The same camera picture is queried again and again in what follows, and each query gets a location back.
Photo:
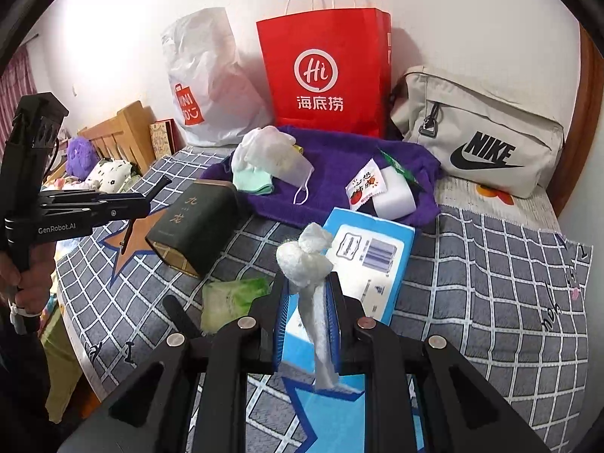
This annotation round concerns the left hand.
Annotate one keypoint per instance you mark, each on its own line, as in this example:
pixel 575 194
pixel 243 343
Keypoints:
pixel 35 284

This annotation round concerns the red Haidilao paper bag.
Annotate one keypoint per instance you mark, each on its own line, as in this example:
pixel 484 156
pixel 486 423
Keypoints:
pixel 329 69

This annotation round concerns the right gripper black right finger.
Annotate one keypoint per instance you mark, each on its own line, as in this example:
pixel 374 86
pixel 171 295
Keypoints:
pixel 347 351

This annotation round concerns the white sponge block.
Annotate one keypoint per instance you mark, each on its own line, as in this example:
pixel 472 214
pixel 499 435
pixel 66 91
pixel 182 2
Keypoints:
pixel 397 201

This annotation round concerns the purple plush toy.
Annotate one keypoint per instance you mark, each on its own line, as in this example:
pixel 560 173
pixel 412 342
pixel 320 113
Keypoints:
pixel 81 158

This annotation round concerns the white face mask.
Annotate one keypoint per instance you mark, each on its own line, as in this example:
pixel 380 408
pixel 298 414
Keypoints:
pixel 272 151

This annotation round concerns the small snack packet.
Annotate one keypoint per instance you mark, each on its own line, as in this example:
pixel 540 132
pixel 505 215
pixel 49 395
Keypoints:
pixel 367 183

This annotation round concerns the white tissue wad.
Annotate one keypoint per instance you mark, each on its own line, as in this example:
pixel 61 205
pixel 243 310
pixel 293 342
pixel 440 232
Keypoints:
pixel 306 267

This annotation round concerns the grey checkered star blanket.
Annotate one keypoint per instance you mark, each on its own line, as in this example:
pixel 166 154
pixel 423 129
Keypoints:
pixel 509 295

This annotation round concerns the purple towel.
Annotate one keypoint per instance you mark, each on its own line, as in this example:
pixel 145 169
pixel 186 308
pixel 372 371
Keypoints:
pixel 337 157

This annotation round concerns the white spotted pillow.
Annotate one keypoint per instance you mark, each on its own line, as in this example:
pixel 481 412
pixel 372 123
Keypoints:
pixel 109 176

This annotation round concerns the brown illustrated book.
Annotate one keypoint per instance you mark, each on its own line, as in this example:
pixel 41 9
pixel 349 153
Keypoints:
pixel 163 138

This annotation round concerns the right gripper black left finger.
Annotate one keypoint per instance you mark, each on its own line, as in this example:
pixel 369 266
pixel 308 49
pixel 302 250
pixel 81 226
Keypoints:
pixel 271 315

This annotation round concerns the mint green cloth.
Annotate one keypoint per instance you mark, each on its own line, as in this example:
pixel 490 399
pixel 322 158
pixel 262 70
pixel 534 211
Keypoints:
pixel 256 182

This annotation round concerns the green wet wipes packet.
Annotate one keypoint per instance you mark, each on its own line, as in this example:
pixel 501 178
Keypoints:
pixel 225 301

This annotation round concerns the dark green tin box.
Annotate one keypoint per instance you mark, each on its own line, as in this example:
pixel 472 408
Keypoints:
pixel 192 231

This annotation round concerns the white Miniso plastic bag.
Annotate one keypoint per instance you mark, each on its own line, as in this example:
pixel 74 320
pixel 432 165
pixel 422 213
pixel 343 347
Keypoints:
pixel 216 103

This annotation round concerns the beige Nike bag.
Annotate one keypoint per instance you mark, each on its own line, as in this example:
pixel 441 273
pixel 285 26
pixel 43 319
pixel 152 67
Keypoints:
pixel 477 132

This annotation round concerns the wooden headboard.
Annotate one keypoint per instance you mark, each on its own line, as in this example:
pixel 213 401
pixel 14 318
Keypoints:
pixel 125 136

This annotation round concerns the blue tissue pack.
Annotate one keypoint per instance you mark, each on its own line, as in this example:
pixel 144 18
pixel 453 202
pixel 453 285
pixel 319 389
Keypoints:
pixel 369 255

